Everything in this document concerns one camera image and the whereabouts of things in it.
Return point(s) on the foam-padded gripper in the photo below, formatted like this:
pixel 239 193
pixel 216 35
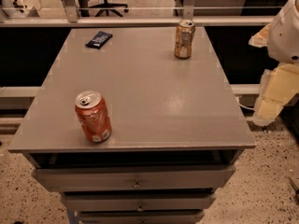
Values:
pixel 286 38

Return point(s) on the orange soda can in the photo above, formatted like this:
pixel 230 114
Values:
pixel 92 113

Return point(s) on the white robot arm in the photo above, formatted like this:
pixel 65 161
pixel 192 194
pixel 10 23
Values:
pixel 281 35

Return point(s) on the gold beige soda can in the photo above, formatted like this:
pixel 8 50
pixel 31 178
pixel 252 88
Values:
pixel 184 37

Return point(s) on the grey drawer cabinet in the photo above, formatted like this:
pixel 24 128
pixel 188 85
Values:
pixel 164 111

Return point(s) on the middle grey drawer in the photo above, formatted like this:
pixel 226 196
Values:
pixel 138 202

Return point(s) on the grey drawer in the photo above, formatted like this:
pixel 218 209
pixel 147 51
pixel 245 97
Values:
pixel 134 178
pixel 138 202
pixel 147 217

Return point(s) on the dark blue snack packet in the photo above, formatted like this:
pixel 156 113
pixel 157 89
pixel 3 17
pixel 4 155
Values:
pixel 99 40

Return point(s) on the top grey drawer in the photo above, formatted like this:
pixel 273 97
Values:
pixel 134 178

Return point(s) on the grey metal railing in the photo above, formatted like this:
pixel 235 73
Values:
pixel 66 13

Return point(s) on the bottom grey drawer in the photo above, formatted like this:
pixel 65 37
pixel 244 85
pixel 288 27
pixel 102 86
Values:
pixel 147 217

